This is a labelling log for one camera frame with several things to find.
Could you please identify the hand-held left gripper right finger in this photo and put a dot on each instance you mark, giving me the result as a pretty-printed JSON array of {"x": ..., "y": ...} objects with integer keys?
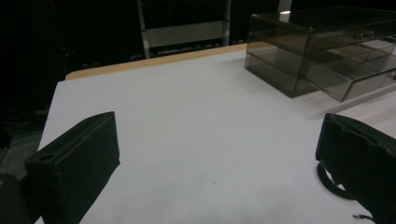
[{"x": 361, "y": 158}]

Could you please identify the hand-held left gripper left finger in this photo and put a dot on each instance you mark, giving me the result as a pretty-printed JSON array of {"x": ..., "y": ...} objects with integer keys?
[{"x": 74, "y": 165}]

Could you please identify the transparent acrylic drawer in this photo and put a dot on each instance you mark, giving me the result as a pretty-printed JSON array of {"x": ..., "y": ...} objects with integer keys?
[{"x": 351, "y": 68}]

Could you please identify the smoky transparent acrylic drawer box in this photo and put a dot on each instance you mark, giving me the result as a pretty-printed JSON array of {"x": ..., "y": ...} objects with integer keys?
[{"x": 280, "y": 53}]

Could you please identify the grey metal stand frame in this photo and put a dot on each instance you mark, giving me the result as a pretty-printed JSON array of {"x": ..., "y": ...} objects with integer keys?
[{"x": 183, "y": 32}]

